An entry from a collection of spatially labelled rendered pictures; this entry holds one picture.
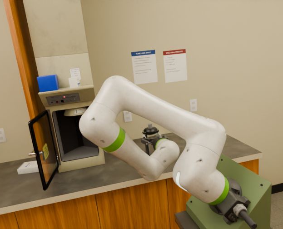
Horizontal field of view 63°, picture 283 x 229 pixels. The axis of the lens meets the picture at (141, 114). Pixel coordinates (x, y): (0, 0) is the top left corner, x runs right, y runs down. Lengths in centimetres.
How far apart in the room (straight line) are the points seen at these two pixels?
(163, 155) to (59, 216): 76
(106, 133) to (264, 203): 61
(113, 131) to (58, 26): 88
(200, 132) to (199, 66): 139
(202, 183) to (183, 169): 8
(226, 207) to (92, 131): 54
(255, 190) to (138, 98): 54
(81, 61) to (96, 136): 78
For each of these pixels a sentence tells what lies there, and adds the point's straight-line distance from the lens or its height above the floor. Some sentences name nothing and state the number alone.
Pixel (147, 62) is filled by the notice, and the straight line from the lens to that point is 204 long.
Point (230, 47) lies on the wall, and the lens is 238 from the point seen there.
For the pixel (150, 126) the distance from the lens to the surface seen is 149.
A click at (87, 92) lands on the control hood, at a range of 148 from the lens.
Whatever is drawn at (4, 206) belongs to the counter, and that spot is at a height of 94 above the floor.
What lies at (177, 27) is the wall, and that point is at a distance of 215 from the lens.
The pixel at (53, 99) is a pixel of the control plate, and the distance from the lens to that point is 151.
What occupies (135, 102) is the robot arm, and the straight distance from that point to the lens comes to 88.
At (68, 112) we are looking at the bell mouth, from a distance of 163.
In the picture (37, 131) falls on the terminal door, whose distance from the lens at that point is 138.
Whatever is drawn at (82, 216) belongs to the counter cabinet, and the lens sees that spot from 157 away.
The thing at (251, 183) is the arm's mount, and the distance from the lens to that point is 98.
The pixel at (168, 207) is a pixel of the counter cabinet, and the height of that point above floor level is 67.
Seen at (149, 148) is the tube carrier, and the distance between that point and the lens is 150.
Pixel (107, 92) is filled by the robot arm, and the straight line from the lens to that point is 89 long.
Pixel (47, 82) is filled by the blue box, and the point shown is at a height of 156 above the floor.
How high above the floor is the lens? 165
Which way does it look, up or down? 14 degrees down
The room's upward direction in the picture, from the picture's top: 6 degrees counter-clockwise
